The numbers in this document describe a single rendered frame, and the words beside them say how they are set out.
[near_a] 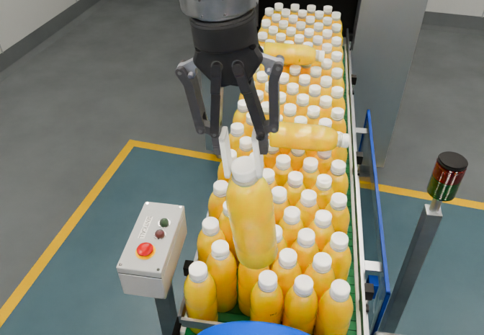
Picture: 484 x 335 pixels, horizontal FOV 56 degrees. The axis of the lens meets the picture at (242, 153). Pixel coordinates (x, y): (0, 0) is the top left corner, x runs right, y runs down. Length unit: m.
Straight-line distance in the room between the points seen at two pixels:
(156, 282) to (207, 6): 0.69
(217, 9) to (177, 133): 2.72
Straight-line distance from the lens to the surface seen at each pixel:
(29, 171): 3.15
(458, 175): 1.09
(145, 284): 1.05
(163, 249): 1.04
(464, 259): 2.65
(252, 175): 0.64
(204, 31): 0.51
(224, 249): 1.01
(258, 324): 0.77
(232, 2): 0.49
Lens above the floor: 1.90
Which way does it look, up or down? 40 degrees down
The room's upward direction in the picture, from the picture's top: straight up
